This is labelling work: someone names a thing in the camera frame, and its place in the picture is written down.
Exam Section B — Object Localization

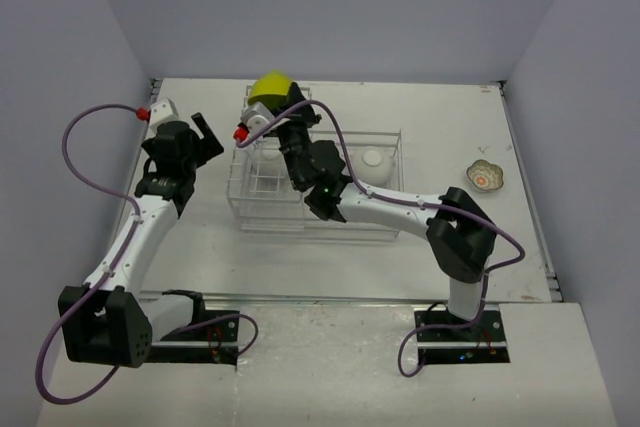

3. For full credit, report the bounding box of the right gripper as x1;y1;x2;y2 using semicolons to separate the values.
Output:
271;81;322;189

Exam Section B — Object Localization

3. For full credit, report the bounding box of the green bowl white inside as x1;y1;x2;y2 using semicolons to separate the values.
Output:
247;70;293;112

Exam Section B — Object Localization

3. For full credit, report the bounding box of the patterned flower-shaped bowl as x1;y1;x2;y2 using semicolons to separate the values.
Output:
465;159;504;192

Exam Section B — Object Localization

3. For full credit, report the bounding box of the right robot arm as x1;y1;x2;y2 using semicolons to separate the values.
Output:
276;105;496;340

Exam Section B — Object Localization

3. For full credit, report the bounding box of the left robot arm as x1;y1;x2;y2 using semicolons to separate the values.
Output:
58;109;224;368

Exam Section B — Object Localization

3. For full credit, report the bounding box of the white bowl left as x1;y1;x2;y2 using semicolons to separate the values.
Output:
250;148;287;178

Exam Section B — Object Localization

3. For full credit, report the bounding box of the white bowl right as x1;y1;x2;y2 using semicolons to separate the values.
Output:
350;146;394;187

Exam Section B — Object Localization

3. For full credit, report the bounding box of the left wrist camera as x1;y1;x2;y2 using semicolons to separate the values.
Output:
135;98;180;135

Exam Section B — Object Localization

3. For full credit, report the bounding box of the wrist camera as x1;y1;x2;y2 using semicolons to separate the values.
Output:
233;102;275;144
135;98;180;135

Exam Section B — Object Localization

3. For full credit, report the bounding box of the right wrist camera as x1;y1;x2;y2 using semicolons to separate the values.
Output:
233;102;275;144

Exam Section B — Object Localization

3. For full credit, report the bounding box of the white wire dish rack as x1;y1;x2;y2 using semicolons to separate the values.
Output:
227;84;405;243

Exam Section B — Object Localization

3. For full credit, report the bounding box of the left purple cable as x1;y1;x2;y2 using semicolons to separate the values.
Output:
36;104;260;406

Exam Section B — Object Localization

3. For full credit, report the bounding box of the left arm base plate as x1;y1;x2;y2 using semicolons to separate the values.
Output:
146;318;239;366

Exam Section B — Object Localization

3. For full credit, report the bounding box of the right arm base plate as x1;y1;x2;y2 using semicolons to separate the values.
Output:
416;306;510;366

